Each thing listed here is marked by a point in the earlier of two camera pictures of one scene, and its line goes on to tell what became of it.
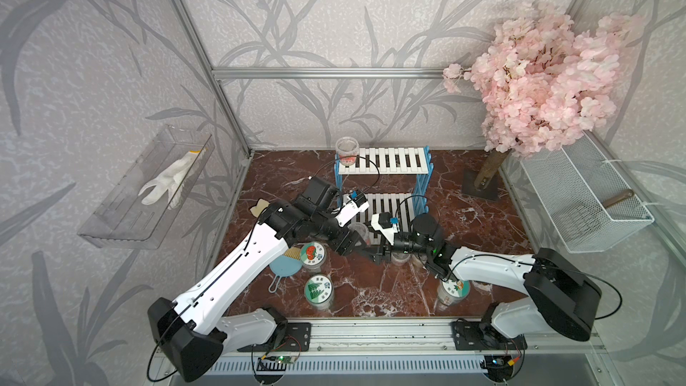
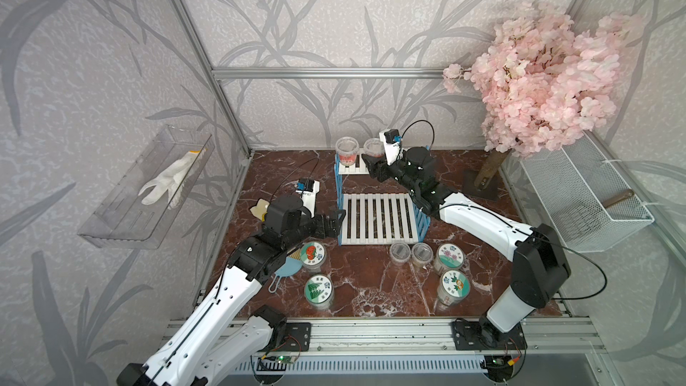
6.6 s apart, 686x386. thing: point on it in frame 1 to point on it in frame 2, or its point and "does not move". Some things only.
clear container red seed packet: x=347 y=148 does not move
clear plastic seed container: x=400 y=258 does not move
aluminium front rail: x=415 y=338 does not move
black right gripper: x=376 y=256 to x=377 y=165
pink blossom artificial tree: x=544 y=83 does not move
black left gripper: x=347 y=248 to x=333 y=227
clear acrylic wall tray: x=142 y=205 does not move
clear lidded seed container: x=362 y=230 to x=373 y=146
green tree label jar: x=319 y=291 does not move
